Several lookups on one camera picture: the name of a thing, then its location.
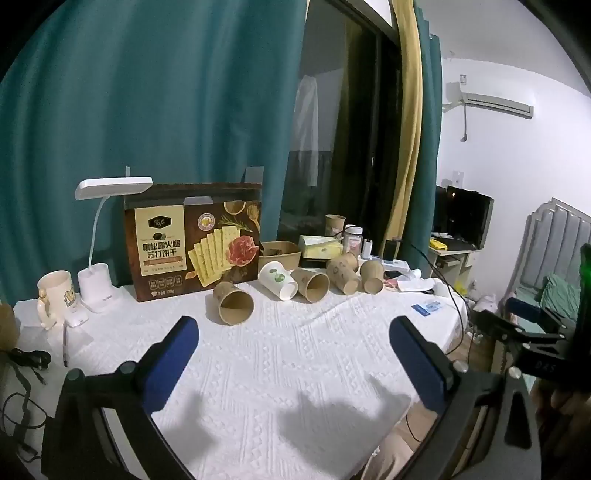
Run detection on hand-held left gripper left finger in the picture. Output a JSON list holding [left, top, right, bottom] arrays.
[[41, 316, 200, 480]]

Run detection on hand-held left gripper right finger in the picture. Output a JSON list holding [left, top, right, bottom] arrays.
[[389, 316, 542, 480]]

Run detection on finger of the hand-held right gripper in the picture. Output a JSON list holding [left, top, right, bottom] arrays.
[[505, 296, 575, 329], [470, 308, 571, 346]]

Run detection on green cloth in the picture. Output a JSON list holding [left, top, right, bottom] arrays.
[[538, 274, 583, 324]]

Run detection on grey padded headboard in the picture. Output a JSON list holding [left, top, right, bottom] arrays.
[[501, 198, 591, 315]]

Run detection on beige side desk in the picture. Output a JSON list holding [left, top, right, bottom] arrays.
[[427, 240, 478, 289]]

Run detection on brown paper cup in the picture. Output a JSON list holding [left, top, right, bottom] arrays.
[[291, 268, 330, 304], [359, 259, 385, 295], [325, 214, 347, 240], [212, 281, 256, 326], [326, 257, 361, 295]]

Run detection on white textured tablecloth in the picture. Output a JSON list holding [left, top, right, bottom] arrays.
[[0, 277, 468, 480]]

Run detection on black monitor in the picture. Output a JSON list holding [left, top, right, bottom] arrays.
[[435, 185, 495, 246]]

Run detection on brown cracker box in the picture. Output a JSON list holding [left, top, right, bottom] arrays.
[[124, 183, 263, 303]]

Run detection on white desk lamp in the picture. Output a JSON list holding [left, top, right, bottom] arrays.
[[64, 176, 154, 328]]

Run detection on white cartoon mug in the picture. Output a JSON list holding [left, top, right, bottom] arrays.
[[36, 270, 77, 329]]

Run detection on white paper cup green print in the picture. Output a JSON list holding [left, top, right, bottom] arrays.
[[257, 261, 299, 302]]

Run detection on clear jar white lid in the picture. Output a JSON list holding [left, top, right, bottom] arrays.
[[342, 224, 363, 256]]

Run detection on yellow green tissue box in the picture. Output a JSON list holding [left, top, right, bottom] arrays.
[[298, 234, 345, 260]]

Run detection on kraft paper bowl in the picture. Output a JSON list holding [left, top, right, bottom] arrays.
[[259, 240, 303, 271]]

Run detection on white air conditioner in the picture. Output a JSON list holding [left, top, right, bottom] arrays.
[[441, 81, 535, 120]]

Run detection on teal curtain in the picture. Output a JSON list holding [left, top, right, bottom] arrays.
[[0, 0, 309, 305], [398, 4, 445, 252]]

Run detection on yellow curtain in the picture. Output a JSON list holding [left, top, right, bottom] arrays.
[[381, 0, 424, 250]]

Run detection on dark glass door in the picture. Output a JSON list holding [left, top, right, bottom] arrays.
[[277, 0, 404, 245]]

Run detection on black power cable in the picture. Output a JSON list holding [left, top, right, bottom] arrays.
[[0, 347, 52, 455]]

